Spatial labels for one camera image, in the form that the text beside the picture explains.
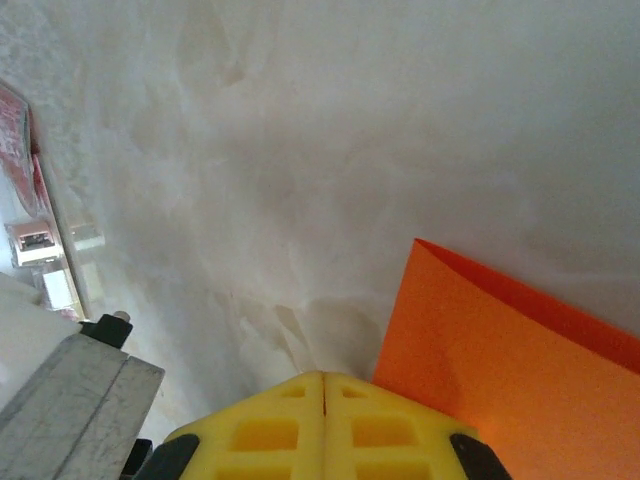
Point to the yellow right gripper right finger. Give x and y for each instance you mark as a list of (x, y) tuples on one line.
[(380, 410)]

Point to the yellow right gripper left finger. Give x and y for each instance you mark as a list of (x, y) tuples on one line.
[(270, 410)]

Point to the scratched aluminium bar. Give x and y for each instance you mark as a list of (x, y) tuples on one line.
[(75, 410)]

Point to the red card box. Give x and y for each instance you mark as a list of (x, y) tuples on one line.
[(15, 125)]

